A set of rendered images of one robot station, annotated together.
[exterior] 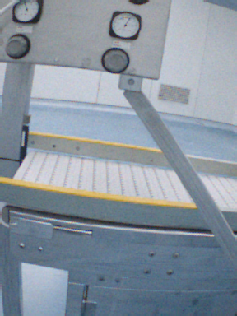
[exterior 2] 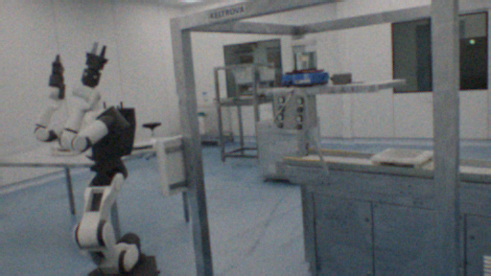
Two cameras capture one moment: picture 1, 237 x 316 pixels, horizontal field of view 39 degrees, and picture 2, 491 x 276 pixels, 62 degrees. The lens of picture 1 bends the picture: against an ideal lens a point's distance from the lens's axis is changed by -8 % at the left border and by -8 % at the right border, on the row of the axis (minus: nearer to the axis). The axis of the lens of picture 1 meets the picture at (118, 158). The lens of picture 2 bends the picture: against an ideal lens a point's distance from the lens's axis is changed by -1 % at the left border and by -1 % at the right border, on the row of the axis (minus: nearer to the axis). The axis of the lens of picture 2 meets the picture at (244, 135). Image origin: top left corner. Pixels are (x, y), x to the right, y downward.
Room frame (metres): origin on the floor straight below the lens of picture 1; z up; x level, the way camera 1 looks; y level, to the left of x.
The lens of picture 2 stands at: (-1.36, -1.40, 1.35)
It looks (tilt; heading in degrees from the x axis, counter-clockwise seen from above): 8 degrees down; 46
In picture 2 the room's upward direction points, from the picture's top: 5 degrees counter-clockwise
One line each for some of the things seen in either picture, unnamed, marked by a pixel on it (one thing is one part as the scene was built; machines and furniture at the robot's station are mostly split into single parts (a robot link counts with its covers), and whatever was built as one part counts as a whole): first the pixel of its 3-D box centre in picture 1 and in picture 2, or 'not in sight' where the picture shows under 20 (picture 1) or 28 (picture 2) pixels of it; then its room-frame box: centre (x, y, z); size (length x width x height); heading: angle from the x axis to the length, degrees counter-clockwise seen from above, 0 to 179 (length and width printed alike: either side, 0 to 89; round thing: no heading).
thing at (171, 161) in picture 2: not in sight; (176, 165); (-0.28, 0.21, 0.96); 0.17 x 0.06 x 0.26; 6
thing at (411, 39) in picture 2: not in sight; (437, 55); (5.43, 1.17, 1.43); 1.38 x 0.01 x 1.16; 104
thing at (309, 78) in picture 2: not in sight; (304, 78); (0.55, 0.07, 1.30); 0.21 x 0.20 x 0.09; 6
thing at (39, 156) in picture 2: not in sight; (81, 150); (0.10, 2.23, 0.80); 1.50 x 1.10 x 0.04; 115
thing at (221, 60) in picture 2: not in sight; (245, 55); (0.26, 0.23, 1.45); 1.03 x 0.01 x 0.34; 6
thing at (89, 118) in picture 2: not in sight; (106, 131); (-0.24, 0.96, 1.08); 0.34 x 0.30 x 0.36; 85
